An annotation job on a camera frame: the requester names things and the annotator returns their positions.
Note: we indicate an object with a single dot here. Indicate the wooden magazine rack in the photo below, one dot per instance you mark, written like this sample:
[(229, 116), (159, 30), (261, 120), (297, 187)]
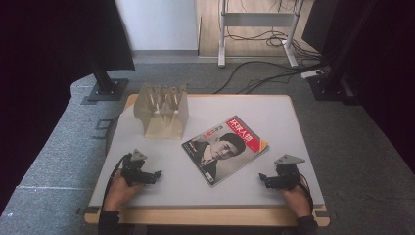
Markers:
[(163, 114)]

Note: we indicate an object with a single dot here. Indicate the dark curtain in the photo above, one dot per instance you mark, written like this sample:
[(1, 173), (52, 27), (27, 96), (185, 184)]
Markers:
[(65, 36), (385, 71)]

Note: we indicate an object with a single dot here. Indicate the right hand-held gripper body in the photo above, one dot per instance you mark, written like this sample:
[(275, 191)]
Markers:
[(287, 178)]

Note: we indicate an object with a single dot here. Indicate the magazine with portrait cover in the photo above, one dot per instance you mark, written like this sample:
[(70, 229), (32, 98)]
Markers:
[(225, 150)]

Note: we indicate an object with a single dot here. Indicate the person's left hand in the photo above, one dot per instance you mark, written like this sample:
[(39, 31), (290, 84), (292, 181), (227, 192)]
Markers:
[(119, 196)]

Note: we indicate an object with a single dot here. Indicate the white metal desk frame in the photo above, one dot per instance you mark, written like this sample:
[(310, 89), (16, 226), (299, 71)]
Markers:
[(257, 19)]

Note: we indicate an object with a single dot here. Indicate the person's right hand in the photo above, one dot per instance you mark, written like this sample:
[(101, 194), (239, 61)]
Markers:
[(299, 202)]

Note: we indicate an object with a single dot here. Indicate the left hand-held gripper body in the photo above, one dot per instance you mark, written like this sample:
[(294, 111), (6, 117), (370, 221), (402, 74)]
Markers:
[(133, 171)]

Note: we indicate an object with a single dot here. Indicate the white power strip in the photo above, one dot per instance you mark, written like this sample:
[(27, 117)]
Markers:
[(311, 73)]

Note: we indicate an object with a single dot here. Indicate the black metal stand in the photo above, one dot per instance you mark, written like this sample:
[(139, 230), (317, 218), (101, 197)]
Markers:
[(106, 86), (332, 81)]

